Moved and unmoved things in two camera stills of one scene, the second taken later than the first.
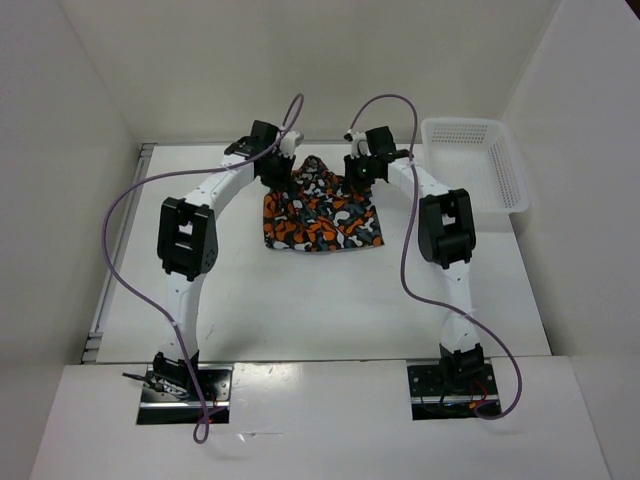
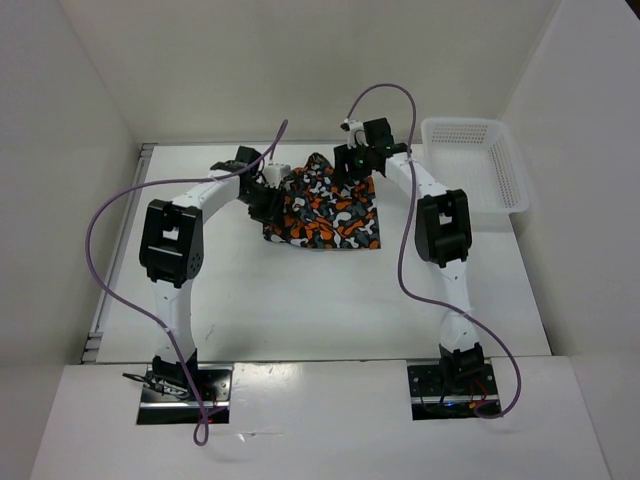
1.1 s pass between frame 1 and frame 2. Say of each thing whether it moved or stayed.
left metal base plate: stayed
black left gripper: moved
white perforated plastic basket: stayed
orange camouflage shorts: stayed
